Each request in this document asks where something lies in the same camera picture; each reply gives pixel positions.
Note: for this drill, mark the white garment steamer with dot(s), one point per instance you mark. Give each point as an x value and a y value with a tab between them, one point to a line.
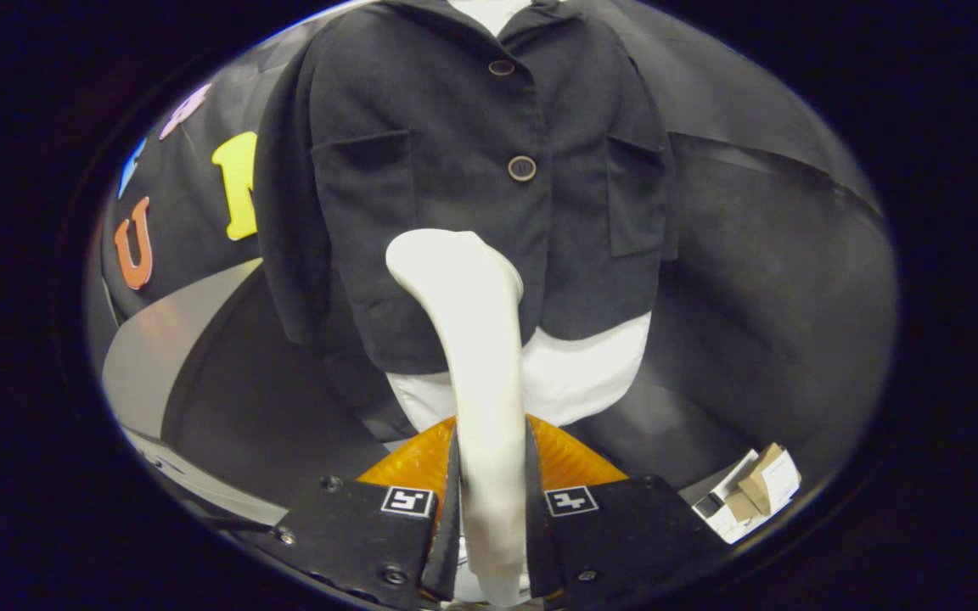
472	322

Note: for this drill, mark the white mannequin torso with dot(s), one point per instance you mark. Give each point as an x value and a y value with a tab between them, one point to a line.
582	373

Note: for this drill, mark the grey cabinet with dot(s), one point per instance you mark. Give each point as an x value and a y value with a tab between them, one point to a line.
149	356

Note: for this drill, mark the white and brown cardboard box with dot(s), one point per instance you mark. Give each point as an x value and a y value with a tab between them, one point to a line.
752	496

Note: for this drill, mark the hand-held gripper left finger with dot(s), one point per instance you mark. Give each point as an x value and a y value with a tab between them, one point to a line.
446	552

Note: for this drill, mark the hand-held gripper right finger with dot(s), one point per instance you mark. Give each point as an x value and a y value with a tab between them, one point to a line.
540	552

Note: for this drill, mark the black jacket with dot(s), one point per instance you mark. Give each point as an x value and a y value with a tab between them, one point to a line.
421	212

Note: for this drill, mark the black backdrop cloth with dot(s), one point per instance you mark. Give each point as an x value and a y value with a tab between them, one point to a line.
752	297

